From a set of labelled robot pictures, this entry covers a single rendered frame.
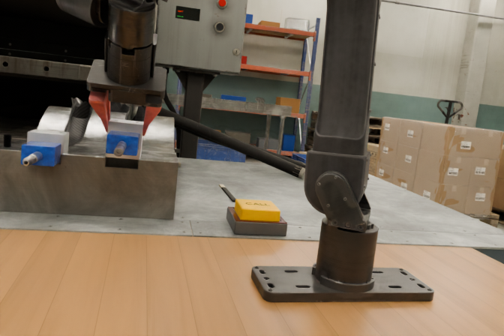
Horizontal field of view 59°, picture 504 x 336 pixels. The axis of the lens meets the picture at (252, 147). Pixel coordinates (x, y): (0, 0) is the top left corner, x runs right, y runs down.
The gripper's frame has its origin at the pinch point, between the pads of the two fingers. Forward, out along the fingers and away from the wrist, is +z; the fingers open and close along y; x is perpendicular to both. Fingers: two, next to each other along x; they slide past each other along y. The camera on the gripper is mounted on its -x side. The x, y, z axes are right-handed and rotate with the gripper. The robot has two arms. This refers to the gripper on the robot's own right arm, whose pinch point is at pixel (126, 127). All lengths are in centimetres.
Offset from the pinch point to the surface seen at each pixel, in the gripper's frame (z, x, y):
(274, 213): 4.9, 11.0, -22.8
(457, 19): 176, -645, -498
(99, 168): 4.4, 4.8, 3.1
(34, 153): -0.1, 7.9, 10.9
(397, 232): 9.2, 9.4, -45.9
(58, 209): 10.0, 8.3, 8.3
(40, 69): 35, -71, 32
